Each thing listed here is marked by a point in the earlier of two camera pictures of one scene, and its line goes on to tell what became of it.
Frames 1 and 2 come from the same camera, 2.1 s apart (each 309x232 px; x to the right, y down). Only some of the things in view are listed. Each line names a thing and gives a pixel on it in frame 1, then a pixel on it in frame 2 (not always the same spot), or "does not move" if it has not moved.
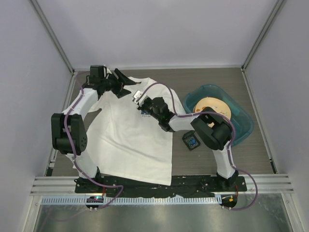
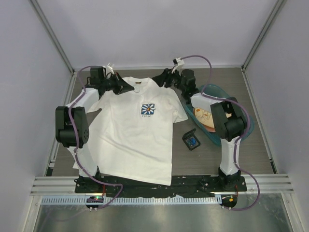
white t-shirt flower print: x=124 y=140 does not move
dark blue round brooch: x=191 y=142 does not move
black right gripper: x=142 y=106 → x=165 y=77
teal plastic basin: x=241 y=119 does not move
